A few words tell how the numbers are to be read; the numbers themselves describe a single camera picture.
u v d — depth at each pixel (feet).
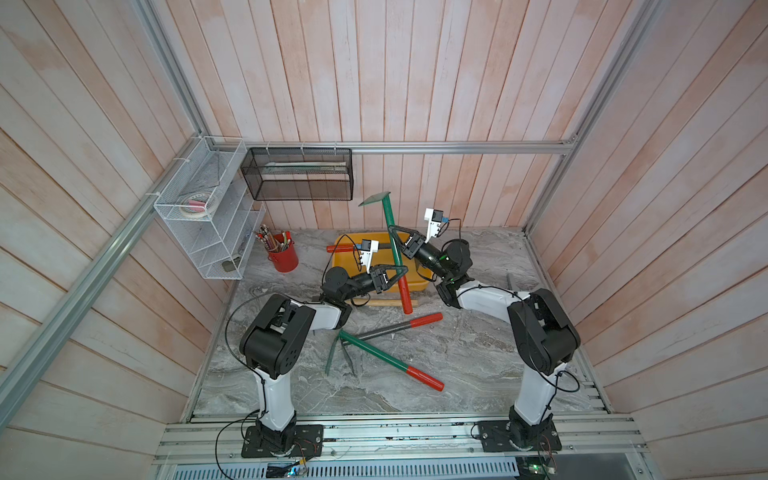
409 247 2.43
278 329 1.78
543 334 1.66
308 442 2.40
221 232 2.50
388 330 3.02
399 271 2.59
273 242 3.23
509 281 3.41
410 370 2.70
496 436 2.39
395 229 2.56
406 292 2.62
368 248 2.51
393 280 2.57
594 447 2.49
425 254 2.45
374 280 2.45
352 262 2.62
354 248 2.52
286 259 3.50
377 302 3.20
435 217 2.45
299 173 3.41
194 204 2.45
